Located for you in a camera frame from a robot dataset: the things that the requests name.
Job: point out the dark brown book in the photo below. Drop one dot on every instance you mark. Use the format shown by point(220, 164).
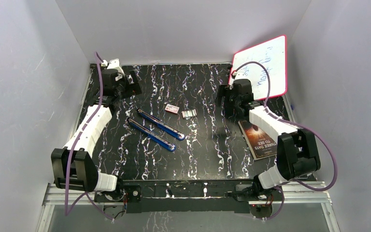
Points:
point(260, 143)

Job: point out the red white staple box sleeve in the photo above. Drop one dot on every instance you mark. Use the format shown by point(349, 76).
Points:
point(172, 109)

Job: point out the staple box tray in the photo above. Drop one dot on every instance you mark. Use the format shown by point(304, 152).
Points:
point(189, 113)

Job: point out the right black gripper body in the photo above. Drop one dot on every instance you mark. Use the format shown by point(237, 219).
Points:
point(230, 101)

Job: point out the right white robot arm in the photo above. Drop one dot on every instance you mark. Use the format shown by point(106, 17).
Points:
point(297, 153)

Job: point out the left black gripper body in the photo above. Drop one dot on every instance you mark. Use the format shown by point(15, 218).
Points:
point(122, 82)

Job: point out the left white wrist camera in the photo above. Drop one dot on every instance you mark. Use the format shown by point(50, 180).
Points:
point(113, 64)

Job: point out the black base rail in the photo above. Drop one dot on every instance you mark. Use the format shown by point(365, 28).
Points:
point(140, 196)

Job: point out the blue stapler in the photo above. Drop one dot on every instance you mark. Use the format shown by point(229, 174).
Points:
point(158, 139)
point(160, 124)

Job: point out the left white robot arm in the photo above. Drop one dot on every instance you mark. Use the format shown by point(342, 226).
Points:
point(73, 166)

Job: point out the pink framed whiteboard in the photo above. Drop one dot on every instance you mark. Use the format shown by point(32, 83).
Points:
point(265, 66)

